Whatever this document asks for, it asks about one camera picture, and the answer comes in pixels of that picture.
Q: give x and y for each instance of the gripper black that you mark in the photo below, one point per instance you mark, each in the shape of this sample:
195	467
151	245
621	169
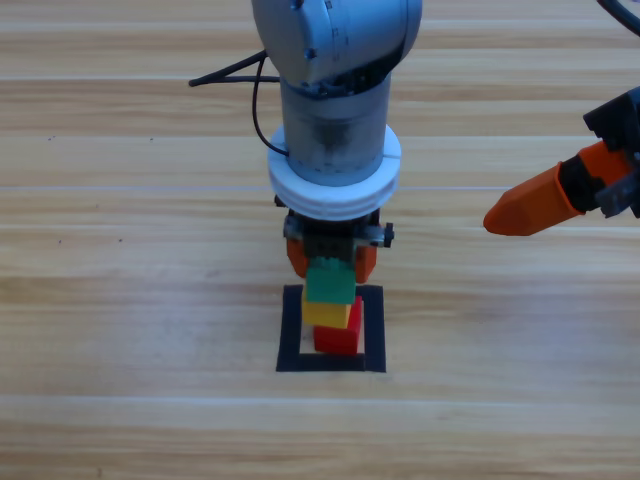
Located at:
327	245
620	120

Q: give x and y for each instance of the green cube block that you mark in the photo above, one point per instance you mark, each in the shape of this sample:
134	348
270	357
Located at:
330	285

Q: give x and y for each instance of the yellow cube block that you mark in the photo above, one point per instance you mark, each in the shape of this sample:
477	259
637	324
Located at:
322	315

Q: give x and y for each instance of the red cube block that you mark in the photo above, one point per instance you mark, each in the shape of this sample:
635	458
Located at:
340	342

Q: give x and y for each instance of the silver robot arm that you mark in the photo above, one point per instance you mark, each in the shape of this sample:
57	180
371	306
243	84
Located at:
340	40

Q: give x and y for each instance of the black tape square outline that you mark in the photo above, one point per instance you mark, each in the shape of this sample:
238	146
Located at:
290	340

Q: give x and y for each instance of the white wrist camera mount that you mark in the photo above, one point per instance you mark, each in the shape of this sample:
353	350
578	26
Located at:
330	205

